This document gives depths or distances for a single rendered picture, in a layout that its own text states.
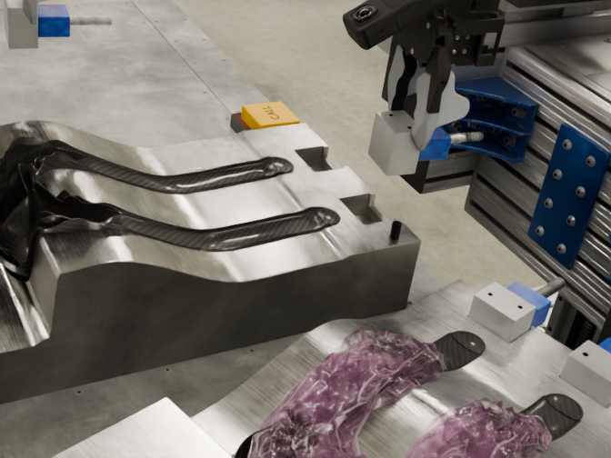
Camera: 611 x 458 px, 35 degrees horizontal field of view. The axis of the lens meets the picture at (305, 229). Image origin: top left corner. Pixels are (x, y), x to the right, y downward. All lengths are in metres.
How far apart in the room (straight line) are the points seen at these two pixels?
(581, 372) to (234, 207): 0.38
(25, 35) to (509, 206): 0.69
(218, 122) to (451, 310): 0.52
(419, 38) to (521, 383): 0.36
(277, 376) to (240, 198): 0.27
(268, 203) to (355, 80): 2.47
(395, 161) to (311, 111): 2.15
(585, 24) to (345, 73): 2.14
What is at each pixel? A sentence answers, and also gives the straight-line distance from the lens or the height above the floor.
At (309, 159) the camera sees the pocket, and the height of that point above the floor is 0.87.
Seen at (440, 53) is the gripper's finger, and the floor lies 1.06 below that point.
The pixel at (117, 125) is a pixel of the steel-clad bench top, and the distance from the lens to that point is 1.33.
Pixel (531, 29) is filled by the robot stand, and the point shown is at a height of 0.97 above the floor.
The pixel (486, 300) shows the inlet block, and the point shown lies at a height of 0.88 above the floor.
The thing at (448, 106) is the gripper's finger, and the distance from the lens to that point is 1.05.
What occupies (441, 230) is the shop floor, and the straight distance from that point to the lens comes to 2.71.
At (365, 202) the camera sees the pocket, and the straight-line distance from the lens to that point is 1.06.
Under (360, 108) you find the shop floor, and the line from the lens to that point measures 3.28.
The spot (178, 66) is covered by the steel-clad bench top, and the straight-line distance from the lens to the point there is 1.50.
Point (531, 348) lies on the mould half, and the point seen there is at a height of 0.85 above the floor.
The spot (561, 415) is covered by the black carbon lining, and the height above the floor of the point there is 0.85.
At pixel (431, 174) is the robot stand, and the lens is 1.40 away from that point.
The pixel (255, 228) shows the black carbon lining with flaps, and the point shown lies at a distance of 0.99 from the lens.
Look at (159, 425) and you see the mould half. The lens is 0.73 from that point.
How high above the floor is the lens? 1.43
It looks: 33 degrees down
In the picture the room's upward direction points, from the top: 9 degrees clockwise
